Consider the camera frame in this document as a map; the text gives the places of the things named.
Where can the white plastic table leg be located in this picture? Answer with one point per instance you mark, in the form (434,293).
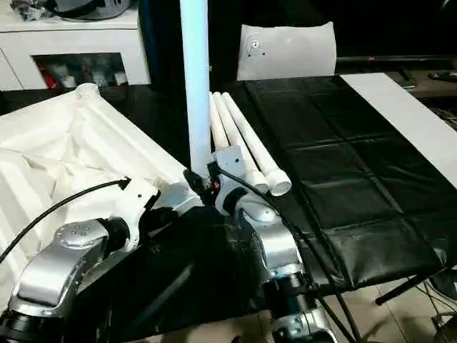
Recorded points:
(196,86)
(239,146)
(260,153)
(216,121)

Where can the white plastic table top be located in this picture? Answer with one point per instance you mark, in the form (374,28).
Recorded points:
(64,157)

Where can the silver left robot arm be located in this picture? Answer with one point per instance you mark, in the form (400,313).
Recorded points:
(57,268)

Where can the black work mat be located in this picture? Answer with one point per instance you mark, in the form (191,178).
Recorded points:
(343,164)

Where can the white cushion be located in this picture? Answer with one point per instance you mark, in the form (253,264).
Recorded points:
(289,51)

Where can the red bottle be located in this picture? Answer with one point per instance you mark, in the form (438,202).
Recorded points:
(47,76)

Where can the white cabinet with glass doors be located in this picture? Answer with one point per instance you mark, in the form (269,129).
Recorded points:
(71,46)

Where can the white flat board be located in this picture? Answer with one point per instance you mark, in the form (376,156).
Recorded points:
(414,118)

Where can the grey clutter on cabinet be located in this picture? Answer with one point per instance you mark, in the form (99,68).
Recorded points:
(78,7)

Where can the black metal stand leg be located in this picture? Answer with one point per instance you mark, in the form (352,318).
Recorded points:
(414,286)

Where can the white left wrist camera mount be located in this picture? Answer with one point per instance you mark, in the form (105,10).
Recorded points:
(139,204)

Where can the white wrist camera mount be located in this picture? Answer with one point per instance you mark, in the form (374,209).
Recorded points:
(230,168)
(139,204)

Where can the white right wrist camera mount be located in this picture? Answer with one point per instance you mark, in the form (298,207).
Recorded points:
(230,168)

